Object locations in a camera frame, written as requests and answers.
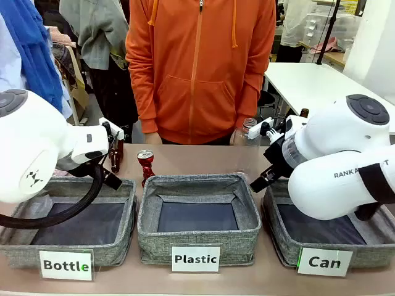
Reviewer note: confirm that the grey fabric basket labelled Bottle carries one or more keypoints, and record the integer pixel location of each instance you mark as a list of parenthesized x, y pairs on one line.
[(77, 222)]

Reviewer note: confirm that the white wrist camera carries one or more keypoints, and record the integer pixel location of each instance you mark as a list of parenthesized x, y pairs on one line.
[(260, 128), (112, 131)]

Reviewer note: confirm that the white Bottle label sign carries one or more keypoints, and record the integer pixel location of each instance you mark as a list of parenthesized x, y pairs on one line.
[(66, 265)]

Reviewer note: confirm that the grey hanging garment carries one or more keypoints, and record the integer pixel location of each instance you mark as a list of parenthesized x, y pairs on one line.
[(95, 31)]

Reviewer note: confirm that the crushed red soda can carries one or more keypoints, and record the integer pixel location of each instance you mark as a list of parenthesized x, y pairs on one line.
[(145, 166)]

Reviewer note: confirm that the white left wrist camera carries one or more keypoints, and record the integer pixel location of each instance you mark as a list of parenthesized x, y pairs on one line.
[(112, 131)]

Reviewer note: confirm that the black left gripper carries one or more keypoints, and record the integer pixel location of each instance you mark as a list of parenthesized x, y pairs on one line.
[(112, 180)]

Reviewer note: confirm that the pink cloth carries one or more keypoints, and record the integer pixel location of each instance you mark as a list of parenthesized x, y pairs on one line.
[(325, 46)]

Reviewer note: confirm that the black hanging trousers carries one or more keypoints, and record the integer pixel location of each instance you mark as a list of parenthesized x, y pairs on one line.
[(114, 95)]

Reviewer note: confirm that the blue hanging cloth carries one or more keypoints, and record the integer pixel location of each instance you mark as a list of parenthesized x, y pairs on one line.
[(34, 52)]

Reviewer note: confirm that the background person in white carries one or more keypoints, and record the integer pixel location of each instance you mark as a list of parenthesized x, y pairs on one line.
[(294, 27)]

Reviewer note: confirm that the grey fabric basket labelled Can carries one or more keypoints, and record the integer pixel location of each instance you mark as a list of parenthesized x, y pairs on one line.
[(311, 234)]

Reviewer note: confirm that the white Can label sign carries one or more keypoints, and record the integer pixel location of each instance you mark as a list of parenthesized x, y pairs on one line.
[(324, 262)]

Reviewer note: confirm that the person's right hand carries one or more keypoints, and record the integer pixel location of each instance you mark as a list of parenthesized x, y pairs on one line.
[(152, 138)]

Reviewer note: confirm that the person in orange hoodie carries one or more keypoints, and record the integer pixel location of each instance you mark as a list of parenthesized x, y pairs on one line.
[(197, 68)]

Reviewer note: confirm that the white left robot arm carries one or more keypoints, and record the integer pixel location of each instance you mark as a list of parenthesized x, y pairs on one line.
[(34, 148)]

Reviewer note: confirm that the white Plastic label sign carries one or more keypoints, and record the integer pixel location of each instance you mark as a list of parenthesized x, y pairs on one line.
[(196, 259)]

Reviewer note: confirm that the brown glass bottle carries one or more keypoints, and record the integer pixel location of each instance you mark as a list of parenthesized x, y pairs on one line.
[(304, 112), (116, 157)]

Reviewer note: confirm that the clear plastic storage boxes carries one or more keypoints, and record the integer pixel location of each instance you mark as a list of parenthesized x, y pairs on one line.
[(331, 27)]

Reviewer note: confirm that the white hanging cloth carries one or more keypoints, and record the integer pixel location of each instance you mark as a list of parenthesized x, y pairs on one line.
[(9, 58)]

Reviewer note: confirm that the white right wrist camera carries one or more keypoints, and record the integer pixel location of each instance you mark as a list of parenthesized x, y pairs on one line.
[(260, 128)]

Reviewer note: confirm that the black round stool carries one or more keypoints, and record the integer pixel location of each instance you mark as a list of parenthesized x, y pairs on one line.
[(267, 100)]

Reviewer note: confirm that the brown patterned fabric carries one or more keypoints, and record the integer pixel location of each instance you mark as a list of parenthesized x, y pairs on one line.
[(66, 64)]

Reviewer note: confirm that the clear plastic bottle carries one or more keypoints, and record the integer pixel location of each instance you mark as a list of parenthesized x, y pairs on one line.
[(247, 135)]

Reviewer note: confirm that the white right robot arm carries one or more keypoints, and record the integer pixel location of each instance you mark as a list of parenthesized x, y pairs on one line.
[(336, 160)]

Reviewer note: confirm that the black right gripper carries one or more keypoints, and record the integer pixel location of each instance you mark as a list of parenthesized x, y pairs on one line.
[(276, 168)]

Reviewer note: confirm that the black stand pole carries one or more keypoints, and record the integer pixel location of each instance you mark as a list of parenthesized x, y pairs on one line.
[(327, 31)]

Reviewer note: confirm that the white background table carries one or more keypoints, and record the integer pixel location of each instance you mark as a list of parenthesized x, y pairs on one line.
[(308, 83)]

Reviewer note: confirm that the grey fabric basket labelled Plastic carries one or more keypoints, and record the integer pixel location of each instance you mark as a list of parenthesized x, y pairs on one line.
[(197, 212)]

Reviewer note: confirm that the person's left hand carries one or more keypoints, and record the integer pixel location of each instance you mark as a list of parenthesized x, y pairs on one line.
[(234, 138)]

